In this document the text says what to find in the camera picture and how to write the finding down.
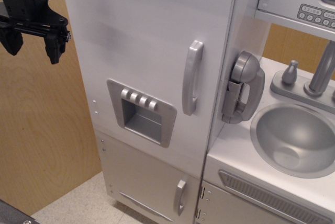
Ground silver toy faucet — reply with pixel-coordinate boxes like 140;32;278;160
304;41;334;97

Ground white oven door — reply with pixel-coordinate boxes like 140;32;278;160
196;181;334;223

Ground silver fridge door handle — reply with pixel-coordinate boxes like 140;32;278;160
182;40;204;116

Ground silver toy sink basin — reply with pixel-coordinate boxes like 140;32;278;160
250;104;334;178

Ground silver lower door handle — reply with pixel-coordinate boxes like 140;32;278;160
174;180;186;216

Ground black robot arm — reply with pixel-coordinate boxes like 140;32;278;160
1;0;71;64

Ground silver faucet knob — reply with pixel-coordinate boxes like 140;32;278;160
282;60;298;85

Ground brass upper hinge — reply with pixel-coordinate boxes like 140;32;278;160
199;186;205;199

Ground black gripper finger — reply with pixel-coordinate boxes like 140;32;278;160
1;28;24;55
44;33;65;64

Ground silver toy telephone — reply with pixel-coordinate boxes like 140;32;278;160
221;51;265;124

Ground black object bottom left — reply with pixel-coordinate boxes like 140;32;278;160
1;200;39;224

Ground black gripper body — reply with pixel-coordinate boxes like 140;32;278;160
1;2;70;43

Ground white toy fridge door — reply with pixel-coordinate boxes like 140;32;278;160
65;0;234;178

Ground silver ice dispenser panel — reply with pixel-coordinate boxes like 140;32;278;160
107;79;177;148

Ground white lower freezer door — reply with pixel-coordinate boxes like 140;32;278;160
95;131;200;223

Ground white toy microwave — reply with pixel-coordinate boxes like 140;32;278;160
255;0;334;41

